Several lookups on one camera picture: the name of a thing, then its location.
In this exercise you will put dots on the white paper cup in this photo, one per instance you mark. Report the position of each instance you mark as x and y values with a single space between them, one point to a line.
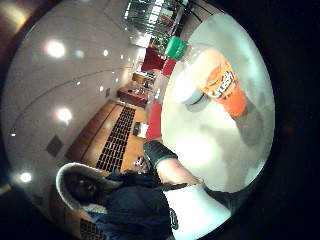
187 89

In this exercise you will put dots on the round ceiling lamp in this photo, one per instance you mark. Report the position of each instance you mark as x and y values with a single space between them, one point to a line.
55 48
25 177
64 114

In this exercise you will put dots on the large glass window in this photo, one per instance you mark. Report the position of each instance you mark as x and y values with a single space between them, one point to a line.
153 16

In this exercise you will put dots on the red sofa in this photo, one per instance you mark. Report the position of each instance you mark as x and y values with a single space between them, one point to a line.
154 121

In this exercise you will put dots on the the person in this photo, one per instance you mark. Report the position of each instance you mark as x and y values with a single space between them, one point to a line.
133 203

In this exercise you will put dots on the red armchair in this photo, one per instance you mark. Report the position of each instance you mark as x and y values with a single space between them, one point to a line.
168 66
152 60

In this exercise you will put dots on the orange soda bottle green cap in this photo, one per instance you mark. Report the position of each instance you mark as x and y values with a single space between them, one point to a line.
223 86

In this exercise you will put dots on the grey square ceiling vent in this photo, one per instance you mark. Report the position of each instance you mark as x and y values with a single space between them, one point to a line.
54 145

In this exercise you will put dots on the brown wooden counter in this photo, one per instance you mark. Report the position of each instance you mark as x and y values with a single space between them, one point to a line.
132 96

